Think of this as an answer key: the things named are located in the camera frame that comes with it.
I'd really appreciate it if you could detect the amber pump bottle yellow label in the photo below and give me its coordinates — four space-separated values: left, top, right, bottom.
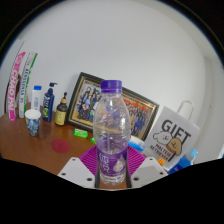
54 92 69 127

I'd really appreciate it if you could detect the blue detergent bottle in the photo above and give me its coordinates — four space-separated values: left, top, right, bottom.
167 148 199 175

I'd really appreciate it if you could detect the dark blue pump bottle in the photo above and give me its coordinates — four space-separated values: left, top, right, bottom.
41 82 58 123

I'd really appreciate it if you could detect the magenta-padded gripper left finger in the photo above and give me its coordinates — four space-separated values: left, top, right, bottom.
57 146 101 189

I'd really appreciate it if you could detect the framed group picture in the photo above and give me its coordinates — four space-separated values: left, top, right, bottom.
65 71 160 142

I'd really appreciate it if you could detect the clear purple-capped water bottle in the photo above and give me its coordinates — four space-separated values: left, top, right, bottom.
92 79 132 187

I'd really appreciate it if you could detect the white bottle with blue cap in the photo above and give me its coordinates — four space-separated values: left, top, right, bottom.
30 85 43 112

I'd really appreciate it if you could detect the blue patterned paper cup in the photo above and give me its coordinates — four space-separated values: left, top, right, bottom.
24 108 42 137

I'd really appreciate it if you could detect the white printed paper gift bag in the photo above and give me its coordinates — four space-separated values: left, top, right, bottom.
143 100 201 163

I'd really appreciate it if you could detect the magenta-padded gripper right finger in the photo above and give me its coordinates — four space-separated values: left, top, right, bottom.
125 146 169 189

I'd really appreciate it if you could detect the flat round red coaster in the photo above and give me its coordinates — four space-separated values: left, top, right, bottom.
51 138 70 154

